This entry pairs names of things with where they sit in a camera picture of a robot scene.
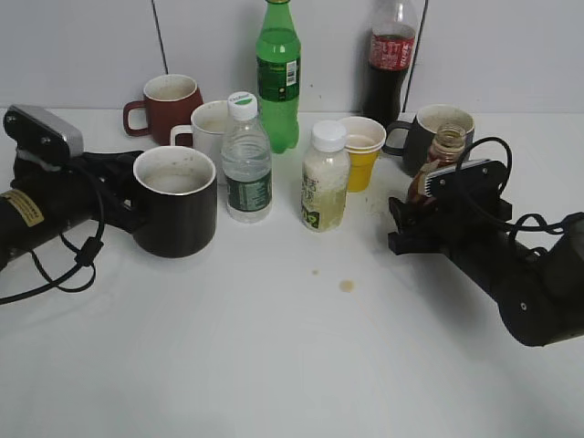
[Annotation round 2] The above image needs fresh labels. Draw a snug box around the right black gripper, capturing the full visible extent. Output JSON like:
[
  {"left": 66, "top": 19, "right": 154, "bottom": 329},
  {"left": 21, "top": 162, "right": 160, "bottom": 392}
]
[{"left": 388, "top": 197, "right": 511, "bottom": 258}]

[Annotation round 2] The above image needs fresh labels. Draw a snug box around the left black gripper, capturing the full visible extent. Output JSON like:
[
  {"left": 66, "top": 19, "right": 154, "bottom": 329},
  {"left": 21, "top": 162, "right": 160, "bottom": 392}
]
[{"left": 69, "top": 151, "right": 145, "bottom": 233}]

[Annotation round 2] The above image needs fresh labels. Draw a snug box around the black mug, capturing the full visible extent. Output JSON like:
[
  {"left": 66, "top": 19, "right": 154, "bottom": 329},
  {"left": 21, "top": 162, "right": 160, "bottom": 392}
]
[{"left": 131, "top": 146, "right": 217, "bottom": 258}]

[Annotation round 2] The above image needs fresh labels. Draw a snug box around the brown coffee bottle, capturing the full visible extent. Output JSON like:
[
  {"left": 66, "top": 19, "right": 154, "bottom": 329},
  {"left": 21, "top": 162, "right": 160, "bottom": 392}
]
[{"left": 406, "top": 123, "right": 466, "bottom": 205}]

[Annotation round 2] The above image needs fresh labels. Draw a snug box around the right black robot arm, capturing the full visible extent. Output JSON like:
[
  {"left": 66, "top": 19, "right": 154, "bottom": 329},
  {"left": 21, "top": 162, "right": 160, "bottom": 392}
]
[{"left": 388, "top": 198, "right": 583, "bottom": 347}]

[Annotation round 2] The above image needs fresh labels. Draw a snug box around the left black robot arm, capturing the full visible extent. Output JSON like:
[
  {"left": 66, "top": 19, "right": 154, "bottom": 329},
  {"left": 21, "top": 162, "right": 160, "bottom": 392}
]
[{"left": 1, "top": 151, "right": 145, "bottom": 266}]

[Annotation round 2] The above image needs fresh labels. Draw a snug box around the yellow paper cup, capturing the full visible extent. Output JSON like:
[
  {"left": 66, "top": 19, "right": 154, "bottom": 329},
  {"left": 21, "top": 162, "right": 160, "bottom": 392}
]
[{"left": 339, "top": 116, "right": 387, "bottom": 193}]

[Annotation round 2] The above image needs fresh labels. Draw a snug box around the dark grey mug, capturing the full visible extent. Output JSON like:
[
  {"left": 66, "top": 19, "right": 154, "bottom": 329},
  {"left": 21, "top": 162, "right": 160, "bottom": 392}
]
[{"left": 382, "top": 104, "right": 475, "bottom": 177}]

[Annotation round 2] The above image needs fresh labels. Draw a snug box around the red-brown mug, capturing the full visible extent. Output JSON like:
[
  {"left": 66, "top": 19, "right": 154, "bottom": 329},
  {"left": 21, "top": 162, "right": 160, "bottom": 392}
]
[{"left": 122, "top": 74, "right": 203, "bottom": 146}]

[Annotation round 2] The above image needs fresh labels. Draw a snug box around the yellowish juice bottle white cap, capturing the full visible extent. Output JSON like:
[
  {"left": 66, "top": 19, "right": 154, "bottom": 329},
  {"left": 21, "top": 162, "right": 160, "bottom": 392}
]
[{"left": 300, "top": 120, "right": 351, "bottom": 233}]

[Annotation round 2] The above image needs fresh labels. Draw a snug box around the white mug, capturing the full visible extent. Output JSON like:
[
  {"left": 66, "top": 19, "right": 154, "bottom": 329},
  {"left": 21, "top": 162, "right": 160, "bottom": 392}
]
[{"left": 170, "top": 100, "right": 228, "bottom": 185}]

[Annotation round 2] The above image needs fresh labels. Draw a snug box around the clear water bottle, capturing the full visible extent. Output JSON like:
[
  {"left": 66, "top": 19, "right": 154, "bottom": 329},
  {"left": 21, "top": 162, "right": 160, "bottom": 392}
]
[{"left": 221, "top": 91, "right": 272, "bottom": 224}]

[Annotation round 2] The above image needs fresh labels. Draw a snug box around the cola bottle red label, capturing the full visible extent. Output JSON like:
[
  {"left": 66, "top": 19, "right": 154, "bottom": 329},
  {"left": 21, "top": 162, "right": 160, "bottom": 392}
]
[{"left": 362, "top": 1, "right": 418, "bottom": 126}]

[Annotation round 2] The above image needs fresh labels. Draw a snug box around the green soda bottle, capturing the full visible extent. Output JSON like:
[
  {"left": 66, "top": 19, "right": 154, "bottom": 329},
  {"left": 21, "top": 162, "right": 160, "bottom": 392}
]
[{"left": 255, "top": 1, "right": 301, "bottom": 153}]

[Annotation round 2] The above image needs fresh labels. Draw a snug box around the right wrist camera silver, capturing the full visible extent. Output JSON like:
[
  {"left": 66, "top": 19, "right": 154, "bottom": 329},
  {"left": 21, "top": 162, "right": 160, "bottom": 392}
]
[{"left": 419, "top": 159, "right": 507, "bottom": 200}]

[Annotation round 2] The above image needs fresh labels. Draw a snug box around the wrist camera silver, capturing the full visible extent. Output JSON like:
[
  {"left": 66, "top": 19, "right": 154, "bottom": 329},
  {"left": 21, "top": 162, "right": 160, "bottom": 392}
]
[
  {"left": 3, "top": 104, "right": 84, "bottom": 177},
  {"left": 419, "top": 159, "right": 507, "bottom": 200}
]

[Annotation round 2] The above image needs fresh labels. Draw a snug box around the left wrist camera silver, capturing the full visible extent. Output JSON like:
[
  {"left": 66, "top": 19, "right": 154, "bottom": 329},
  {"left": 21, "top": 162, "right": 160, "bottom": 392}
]
[{"left": 3, "top": 104, "right": 84, "bottom": 177}]

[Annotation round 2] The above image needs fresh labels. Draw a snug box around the left camera cable black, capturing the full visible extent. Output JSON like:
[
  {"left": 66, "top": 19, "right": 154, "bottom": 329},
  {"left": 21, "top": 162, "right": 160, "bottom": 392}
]
[{"left": 1, "top": 164, "right": 106, "bottom": 306}]

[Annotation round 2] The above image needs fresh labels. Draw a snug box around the camera cable black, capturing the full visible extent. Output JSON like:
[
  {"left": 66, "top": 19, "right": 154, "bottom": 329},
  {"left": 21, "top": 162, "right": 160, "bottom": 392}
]
[
  {"left": 1, "top": 164, "right": 106, "bottom": 306},
  {"left": 454, "top": 136, "right": 574, "bottom": 235}
]

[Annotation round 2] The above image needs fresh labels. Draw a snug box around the right camera cable black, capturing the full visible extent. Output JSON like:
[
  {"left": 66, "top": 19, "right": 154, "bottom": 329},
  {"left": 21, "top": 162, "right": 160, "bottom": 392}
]
[{"left": 454, "top": 136, "right": 574, "bottom": 235}]

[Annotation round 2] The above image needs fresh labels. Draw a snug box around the right black wall cable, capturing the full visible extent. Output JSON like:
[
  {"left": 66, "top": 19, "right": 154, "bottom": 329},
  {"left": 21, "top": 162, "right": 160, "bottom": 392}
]
[{"left": 400, "top": 0, "right": 429, "bottom": 113}]

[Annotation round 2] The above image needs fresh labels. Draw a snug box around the black wall cable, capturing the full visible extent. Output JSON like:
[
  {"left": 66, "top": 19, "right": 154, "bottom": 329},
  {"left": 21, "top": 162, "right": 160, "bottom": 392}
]
[
  {"left": 151, "top": 0, "right": 169, "bottom": 76},
  {"left": 400, "top": 0, "right": 429, "bottom": 113}
]

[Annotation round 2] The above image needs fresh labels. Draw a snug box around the left black wall cable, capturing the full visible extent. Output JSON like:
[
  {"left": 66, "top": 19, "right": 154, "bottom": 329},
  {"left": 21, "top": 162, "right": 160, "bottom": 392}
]
[{"left": 151, "top": 0, "right": 169, "bottom": 76}]

